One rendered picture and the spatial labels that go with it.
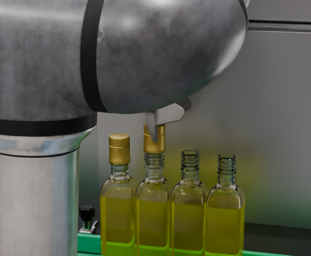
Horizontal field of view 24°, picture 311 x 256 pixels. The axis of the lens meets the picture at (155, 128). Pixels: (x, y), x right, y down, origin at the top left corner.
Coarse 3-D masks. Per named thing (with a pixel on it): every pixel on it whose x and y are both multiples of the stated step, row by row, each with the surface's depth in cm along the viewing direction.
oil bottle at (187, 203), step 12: (180, 180) 119; (180, 192) 116; (192, 192) 116; (204, 192) 117; (180, 204) 116; (192, 204) 116; (204, 204) 116; (180, 216) 117; (192, 216) 116; (204, 216) 117; (180, 228) 117; (192, 228) 117; (204, 228) 118; (180, 240) 118; (192, 240) 117; (204, 240) 119; (180, 252) 118; (192, 252) 118
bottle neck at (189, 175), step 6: (186, 150) 117; (192, 150) 117; (186, 156) 115; (192, 156) 115; (198, 156) 116; (186, 162) 116; (192, 162) 115; (198, 162) 116; (186, 168) 116; (192, 168) 116; (198, 168) 117; (186, 174) 116; (192, 174) 116; (198, 174) 117; (186, 180) 116; (192, 180) 116; (198, 180) 117
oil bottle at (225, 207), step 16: (224, 192) 114; (240, 192) 116; (208, 208) 115; (224, 208) 114; (240, 208) 114; (208, 224) 116; (224, 224) 115; (240, 224) 115; (208, 240) 116; (224, 240) 116; (240, 240) 116
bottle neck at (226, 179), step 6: (222, 156) 116; (228, 156) 116; (234, 156) 114; (222, 162) 114; (228, 162) 114; (234, 162) 114; (222, 168) 114; (228, 168) 114; (234, 168) 115; (222, 174) 114; (228, 174) 114; (234, 174) 115; (222, 180) 115; (228, 180) 114; (234, 180) 115; (222, 186) 115; (228, 186) 115
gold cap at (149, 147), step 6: (144, 126) 116; (162, 126) 115; (144, 132) 116; (162, 132) 116; (144, 138) 116; (150, 138) 115; (162, 138) 116; (144, 144) 117; (150, 144) 116; (156, 144) 116; (162, 144) 116; (144, 150) 117; (150, 150) 116; (156, 150) 116; (162, 150) 116
